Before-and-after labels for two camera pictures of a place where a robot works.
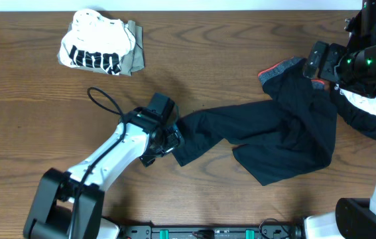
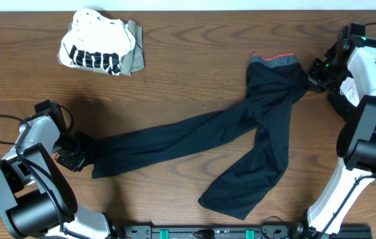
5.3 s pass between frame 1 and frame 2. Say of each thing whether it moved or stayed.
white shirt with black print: stayed
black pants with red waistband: moved
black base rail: stayed
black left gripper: moved
